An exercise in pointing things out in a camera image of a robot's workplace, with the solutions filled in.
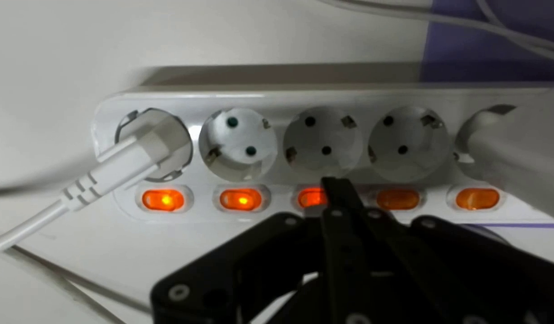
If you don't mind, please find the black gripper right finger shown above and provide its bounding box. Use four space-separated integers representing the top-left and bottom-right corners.
335 176 554 324

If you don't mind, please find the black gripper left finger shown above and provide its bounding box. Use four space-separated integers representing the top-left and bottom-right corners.
149 176 344 324

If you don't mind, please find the white charger adapter block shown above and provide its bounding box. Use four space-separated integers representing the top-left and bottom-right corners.
454 81 554 225

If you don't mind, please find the white multi-socket power strip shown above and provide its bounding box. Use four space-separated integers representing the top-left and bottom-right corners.
88 79 554 229

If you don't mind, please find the white plug with cable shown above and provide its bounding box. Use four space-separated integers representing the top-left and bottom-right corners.
0 108 194 261

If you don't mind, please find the thin white looped cable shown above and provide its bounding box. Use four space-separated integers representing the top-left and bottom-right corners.
320 0 554 65

